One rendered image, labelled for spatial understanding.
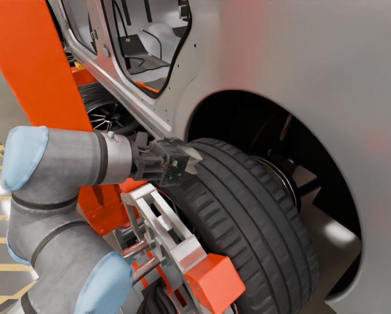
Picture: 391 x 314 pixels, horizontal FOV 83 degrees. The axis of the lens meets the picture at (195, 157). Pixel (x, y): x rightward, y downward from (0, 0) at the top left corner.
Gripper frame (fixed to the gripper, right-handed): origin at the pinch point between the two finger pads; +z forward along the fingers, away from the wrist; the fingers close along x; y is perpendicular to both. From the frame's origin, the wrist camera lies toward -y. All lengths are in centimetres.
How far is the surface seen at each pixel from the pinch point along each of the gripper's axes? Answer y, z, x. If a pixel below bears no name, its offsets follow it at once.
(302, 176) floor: -36, 186, -33
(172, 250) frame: 12.0, -9.3, -16.7
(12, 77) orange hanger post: -39, -35, 3
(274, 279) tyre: 27.6, 7.8, -15.9
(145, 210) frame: -0.5, -9.7, -15.4
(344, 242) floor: 22, 158, -55
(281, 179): 6.7, 38.9, -4.5
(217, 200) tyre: 10.7, 0.8, -6.0
